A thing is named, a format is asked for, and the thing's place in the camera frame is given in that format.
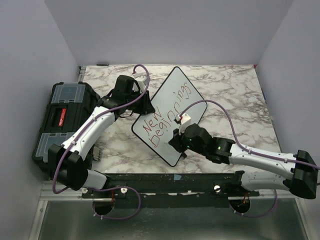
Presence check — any black plastic toolbox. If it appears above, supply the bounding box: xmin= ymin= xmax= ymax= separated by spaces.
xmin=32 ymin=82 xmax=100 ymax=173

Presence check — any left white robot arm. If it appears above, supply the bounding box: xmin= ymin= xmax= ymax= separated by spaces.
xmin=47 ymin=73 xmax=155 ymax=198

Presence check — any black framed whiteboard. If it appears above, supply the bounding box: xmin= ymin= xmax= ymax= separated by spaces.
xmin=131 ymin=66 xmax=203 ymax=167

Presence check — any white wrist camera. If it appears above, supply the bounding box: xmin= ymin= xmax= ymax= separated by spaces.
xmin=174 ymin=113 xmax=192 ymax=135
xmin=133 ymin=73 xmax=148 ymax=93

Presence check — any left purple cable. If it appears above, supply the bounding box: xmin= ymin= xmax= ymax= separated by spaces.
xmin=51 ymin=64 xmax=151 ymax=221

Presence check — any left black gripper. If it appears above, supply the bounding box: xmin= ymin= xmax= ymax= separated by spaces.
xmin=125 ymin=89 xmax=155 ymax=115

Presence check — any black mounting rail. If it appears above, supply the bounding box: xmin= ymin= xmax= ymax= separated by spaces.
xmin=82 ymin=171 xmax=259 ymax=209

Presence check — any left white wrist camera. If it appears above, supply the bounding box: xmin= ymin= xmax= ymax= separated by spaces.
xmin=133 ymin=73 xmax=148 ymax=93

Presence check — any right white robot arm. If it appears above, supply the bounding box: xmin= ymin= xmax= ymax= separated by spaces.
xmin=168 ymin=123 xmax=319 ymax=200

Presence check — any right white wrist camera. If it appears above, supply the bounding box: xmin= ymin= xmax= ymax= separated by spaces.
xmin=174 ymin=113 xmax=192 ymax=135

